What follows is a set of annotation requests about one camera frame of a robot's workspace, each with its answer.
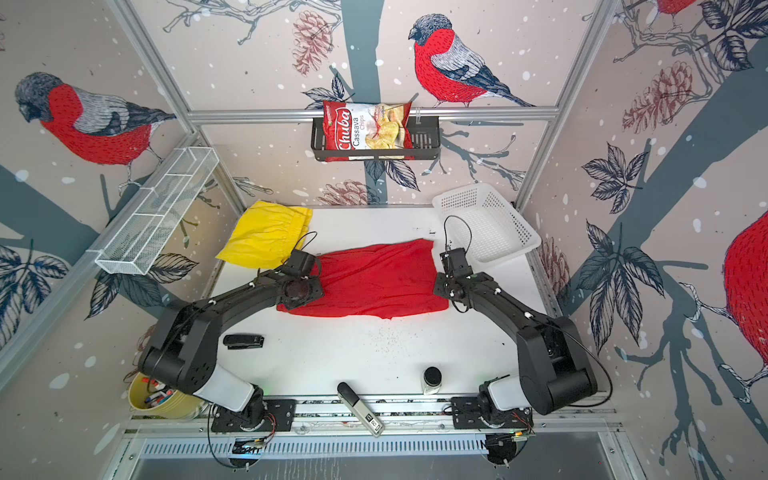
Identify yellow shorts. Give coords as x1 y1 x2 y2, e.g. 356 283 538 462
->
216 201 313 270

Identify red shorts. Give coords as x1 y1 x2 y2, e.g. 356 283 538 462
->
290 239 449 319

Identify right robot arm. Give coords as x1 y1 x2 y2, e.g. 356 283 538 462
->
434 248 598 415

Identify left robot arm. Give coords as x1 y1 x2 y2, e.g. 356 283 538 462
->
139 250 323 428

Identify white perforated plastic basket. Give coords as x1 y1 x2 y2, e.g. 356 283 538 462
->
432 183 541 268

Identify small black box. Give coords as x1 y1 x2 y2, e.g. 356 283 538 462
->
223 333 264 350

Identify small black-lidded jar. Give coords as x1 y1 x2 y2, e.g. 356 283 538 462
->
421 366 443 395

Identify black silver stapler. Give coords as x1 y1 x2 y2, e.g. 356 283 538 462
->
337 382 384 437

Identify red cassava chips bag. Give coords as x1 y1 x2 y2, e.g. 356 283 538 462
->
322 101 413 162

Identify yellow cup of markers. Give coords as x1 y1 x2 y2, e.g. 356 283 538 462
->
128 373 203 420

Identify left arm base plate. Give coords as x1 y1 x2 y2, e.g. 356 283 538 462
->
211 398 297 434

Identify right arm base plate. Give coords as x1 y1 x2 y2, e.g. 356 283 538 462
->
445 397 534 431

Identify black wire wall basket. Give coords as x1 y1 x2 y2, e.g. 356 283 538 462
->
310 117 441 162

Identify white mesh wall shelf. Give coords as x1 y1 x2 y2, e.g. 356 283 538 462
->
95 146 219 275

